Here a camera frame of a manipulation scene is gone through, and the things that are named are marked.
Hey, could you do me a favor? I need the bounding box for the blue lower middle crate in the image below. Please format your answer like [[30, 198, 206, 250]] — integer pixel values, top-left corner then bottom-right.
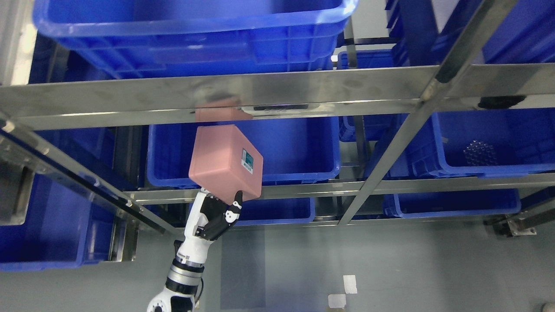
[[236, 198, 315, 226]]

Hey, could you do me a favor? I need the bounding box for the blue shelf crate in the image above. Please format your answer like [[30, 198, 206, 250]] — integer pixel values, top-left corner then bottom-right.
[[384, 108, 555, 180], [146, 117, 341, 189]]

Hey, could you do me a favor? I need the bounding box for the blue right shelf crate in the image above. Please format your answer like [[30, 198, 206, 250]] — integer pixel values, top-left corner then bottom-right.
[[384, 108, 555, 180]]

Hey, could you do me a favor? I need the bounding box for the blue middle shelf crate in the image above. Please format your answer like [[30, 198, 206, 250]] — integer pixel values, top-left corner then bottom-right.
[[146, 117, 341, 189]]

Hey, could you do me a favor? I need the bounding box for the pink plastic storage box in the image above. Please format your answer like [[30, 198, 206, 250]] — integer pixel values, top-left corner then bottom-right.
[[188, 124, 264, 204]]

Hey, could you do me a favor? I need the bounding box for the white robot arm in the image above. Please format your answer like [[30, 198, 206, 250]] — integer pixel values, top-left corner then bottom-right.
[[146, 189, 243, 312]]

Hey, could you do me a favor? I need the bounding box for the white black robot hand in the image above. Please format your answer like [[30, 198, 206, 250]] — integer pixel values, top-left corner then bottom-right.
[[176, 189, 243, 265]]

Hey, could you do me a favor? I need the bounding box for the blue left crate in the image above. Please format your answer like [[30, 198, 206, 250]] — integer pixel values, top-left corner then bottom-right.
[[0, 128, 114, 271]]

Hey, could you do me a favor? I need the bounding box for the blue lower right crate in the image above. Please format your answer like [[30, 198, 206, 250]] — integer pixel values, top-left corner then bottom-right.
[[382, 189, 522, 218]]

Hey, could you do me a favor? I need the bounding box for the large blue top crate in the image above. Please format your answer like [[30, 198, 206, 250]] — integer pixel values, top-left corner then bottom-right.
[[33, 0, 358, 79]]

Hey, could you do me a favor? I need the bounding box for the steel shelf rack frame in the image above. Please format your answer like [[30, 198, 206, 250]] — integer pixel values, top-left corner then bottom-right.
[[1, 0, 554, 236]]

